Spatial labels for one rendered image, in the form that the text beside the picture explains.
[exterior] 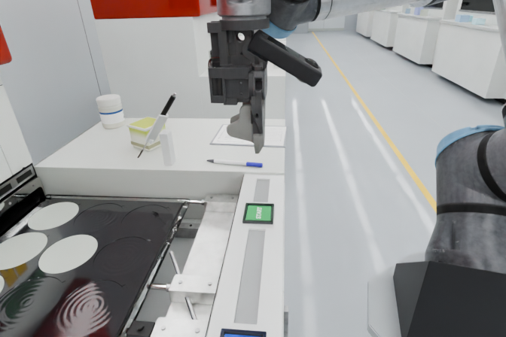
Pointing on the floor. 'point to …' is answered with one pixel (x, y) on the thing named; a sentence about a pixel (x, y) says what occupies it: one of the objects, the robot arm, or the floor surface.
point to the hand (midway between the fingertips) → (261, 146)
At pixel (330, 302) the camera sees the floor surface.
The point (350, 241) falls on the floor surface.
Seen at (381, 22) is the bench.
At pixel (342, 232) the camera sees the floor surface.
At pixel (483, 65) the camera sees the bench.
